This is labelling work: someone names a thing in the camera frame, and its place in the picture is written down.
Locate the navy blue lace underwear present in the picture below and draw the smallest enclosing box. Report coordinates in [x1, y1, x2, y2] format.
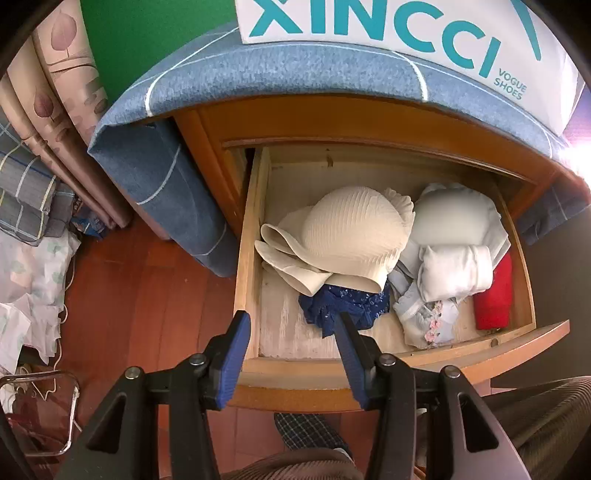
[298, 285, 390, 338]

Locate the light blue floral underwear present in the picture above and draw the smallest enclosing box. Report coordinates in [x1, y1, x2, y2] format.
[392, 282, 460, 350]

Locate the cream ribbed bra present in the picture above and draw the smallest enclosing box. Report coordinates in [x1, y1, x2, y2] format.
[254, 186, 415, 297]

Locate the red knitted sock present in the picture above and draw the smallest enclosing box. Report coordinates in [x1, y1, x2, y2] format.
[473, 253, 513, 330]

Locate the white padded bra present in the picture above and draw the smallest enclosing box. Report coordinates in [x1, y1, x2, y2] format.
[388, 183, 511, 302]

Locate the open wooden drawer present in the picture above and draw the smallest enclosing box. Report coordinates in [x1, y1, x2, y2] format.
[228, 143, 571, 414]

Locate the dark plaid slipper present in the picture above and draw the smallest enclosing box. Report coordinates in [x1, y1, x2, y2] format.
[273, 413, 353, 459]

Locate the white floral bedsheet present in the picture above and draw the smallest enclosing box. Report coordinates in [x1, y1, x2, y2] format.
[0, 231, 80, 373]

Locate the wooden nightstand cabinet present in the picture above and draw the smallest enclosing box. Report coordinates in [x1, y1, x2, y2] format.
[171, 94, 559, 235]

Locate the blue checked cloth cover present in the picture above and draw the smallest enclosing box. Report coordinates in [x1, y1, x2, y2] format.
[89, 25, 565, 277]

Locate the grey plaid folded fabric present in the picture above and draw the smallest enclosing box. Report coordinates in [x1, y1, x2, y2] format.
[0, 115, 76, 246]

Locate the beige leaf pattern curtain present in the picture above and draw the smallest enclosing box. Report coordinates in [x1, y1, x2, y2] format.
[1, 1, 132, 229]

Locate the white XINCCI shoe box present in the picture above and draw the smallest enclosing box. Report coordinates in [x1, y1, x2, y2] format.
[235, 0, 585, 135]

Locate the brown corduroy trouser leg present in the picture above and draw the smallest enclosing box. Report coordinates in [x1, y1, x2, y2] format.
[221, 376, 590, 479]

